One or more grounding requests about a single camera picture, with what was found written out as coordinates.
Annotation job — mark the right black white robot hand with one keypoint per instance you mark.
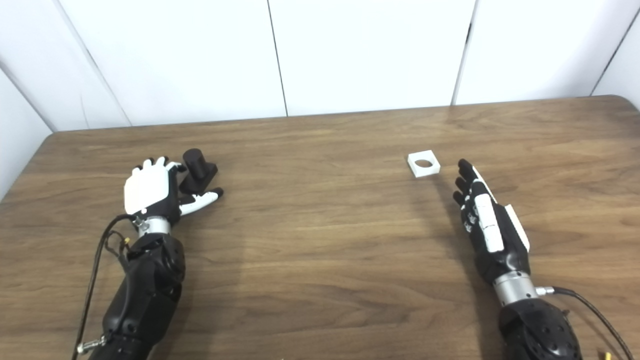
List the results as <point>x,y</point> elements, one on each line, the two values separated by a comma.
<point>492,230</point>

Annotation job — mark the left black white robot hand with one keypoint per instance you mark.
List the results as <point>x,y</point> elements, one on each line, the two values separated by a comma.
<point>147,192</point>

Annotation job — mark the black peg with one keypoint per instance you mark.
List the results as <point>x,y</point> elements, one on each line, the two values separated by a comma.
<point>197,167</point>

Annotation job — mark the white square piece with hole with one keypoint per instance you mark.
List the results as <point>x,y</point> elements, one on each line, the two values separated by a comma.
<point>427,171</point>

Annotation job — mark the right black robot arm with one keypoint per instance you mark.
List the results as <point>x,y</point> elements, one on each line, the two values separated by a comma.
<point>535,330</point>

